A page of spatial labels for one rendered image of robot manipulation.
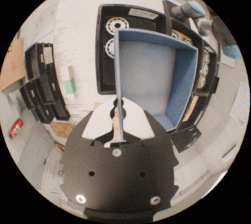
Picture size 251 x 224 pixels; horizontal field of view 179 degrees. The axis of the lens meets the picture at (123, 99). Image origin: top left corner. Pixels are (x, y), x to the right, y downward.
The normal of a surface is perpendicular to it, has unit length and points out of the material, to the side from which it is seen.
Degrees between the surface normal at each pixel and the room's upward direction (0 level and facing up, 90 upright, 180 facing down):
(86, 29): 0
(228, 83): 90
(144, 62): 1
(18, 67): 73
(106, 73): 0
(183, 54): 89
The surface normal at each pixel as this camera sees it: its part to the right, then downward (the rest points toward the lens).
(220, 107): -0.99, 0.08
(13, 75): 0.99, 0.02
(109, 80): 0.12, 0.48
